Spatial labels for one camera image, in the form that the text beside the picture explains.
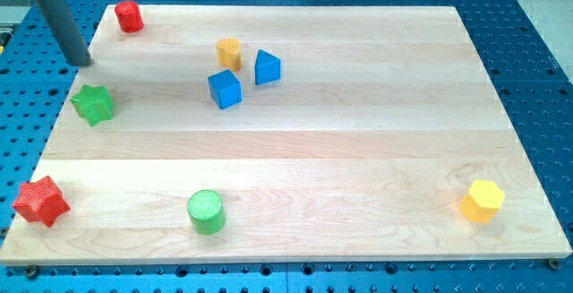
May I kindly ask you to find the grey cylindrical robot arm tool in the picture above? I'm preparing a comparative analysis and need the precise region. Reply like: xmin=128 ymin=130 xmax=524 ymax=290
xmin=34 ymin=0 xmax=91 ymax=66

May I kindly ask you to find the green star block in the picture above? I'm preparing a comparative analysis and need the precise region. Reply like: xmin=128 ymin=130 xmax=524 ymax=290
xmin=71 ymin=84 xmax=115 ymax=126

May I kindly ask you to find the red star block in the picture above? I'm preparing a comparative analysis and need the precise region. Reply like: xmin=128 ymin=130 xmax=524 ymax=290
xmin=13 ymin=176 xmax=71 ymax=228

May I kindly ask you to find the blue triangular prism block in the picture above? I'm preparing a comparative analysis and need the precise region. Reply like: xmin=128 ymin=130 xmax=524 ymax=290
xmin=254 ymin=49 xmax=281 ymax=85

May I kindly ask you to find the light wooden board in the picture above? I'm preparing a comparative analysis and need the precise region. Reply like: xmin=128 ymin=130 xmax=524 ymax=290
xmin=1 ymin=4 xmax=571 ymax=265

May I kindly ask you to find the blue cube block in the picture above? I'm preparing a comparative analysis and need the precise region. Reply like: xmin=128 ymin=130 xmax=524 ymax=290
xmin=208 ymin=70 xmax=243 ymax=109

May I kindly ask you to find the yellow cylinder block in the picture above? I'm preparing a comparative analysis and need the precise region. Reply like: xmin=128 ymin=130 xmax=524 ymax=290
xmin=216 ymin=38 xmax=242 ymax=72

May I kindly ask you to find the green cylinder block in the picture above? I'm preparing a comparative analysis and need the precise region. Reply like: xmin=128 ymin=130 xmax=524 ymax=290
xmin=186 ymin=189 xmax=226 ymax=235

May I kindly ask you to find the red cylinder block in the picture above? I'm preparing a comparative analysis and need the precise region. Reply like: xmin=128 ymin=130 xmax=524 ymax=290
xmin=114 ymin=0 xmax=144 ymax=33

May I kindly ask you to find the yellow hexagon block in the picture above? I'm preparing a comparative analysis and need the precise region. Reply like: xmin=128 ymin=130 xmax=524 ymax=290
xmin=458 ymin=179 xmax=506 ymax=223

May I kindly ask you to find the left board clamp screw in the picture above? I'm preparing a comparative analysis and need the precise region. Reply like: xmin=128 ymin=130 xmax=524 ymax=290
xmin=22 ymin=265 xmax=38 ymax=280

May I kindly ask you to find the board clamp screw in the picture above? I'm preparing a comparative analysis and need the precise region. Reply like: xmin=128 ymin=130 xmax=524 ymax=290
xmin=547 ymin=258 xmax=561 ymax=271
xmin=22 ymin=265 xmax=38 ymax=280

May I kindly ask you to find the right board clamp screw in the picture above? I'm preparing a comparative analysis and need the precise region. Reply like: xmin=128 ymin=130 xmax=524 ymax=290
xmin=547 ymin=258 xmax=561 ymax=271

